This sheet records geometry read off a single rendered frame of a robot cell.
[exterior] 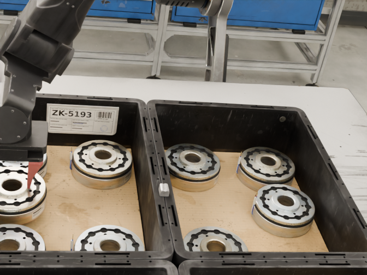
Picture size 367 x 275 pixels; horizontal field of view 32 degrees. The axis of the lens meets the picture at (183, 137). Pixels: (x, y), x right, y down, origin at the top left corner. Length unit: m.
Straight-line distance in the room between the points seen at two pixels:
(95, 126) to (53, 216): 0.21
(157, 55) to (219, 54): 1.18
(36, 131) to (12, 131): 0.13
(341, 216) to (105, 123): 0.44
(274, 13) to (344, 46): 0.96
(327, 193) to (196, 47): 2.52
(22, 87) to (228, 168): 0.49
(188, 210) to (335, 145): 0.61
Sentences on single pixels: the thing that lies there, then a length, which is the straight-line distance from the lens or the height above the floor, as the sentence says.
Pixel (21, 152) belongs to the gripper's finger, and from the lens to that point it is 0.93.
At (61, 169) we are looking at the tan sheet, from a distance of 1.13.
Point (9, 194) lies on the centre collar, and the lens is 0.99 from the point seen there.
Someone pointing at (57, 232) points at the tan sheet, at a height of 0.83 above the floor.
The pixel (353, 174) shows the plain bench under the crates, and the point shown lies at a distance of 1.52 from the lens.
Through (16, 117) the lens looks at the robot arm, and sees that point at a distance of 0.82.
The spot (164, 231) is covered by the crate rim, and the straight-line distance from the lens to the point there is 0.89.
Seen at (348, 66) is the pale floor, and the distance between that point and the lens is 3.74.
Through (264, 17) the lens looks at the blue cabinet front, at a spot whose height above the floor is 0.37.
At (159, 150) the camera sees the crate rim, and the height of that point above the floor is 0.93.
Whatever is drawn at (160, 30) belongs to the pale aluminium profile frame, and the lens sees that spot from 2.99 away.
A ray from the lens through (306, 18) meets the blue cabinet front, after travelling 3.18.
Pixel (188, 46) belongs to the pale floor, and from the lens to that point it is 3.54.
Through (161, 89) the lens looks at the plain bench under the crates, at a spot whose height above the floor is 0.70.
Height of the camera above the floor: 1.52
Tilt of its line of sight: 33 degrees down
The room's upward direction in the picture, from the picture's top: 10 degrees clockwise
